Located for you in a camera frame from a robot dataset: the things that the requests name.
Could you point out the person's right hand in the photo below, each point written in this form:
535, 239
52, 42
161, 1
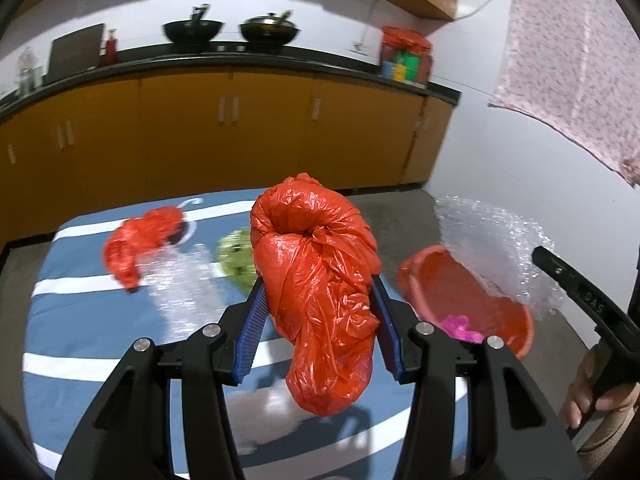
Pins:
582, 390

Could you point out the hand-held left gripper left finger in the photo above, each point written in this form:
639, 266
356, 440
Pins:
250, 330

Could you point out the red plastic basket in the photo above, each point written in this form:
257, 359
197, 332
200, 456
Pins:
450, 290

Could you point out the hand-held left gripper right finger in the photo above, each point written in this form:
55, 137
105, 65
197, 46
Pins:
387, 330

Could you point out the glass jar with plastic bag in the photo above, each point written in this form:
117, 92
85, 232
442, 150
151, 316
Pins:
29, 72

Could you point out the pink patterned curtain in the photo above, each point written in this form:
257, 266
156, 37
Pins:
565, 60

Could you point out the red bottle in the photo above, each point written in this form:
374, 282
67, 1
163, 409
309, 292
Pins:
110, 49

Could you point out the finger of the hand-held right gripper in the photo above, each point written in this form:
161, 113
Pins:
552, 266

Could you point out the black wok with lid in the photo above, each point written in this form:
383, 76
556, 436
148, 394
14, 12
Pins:
270, 30

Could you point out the large red plastic bag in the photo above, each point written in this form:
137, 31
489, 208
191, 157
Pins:
320, 285

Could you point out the dark wooden cutting board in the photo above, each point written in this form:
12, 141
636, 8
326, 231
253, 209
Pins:
75, 52

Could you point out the large bubble wrap sheet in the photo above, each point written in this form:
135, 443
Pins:
490, 245

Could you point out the light green plastic bag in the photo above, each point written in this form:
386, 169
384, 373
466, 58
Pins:
237, 257

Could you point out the red bag over containers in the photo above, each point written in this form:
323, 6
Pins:
405, 40

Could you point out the blue striped table cloth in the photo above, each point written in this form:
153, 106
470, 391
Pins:
100, 320

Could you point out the green packet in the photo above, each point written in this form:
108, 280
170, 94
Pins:
407, 65

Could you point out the black kitchen countertop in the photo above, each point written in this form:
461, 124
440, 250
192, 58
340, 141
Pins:
300, 62

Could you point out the pink plastic bag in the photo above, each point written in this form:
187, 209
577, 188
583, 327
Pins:
457, 325

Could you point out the wooden base cabinet row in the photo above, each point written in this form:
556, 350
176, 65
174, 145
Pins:
200, 150

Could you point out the white wall socket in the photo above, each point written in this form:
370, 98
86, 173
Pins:
358, 47

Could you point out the small bubble wrap sheet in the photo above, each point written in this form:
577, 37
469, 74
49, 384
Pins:
185, 285

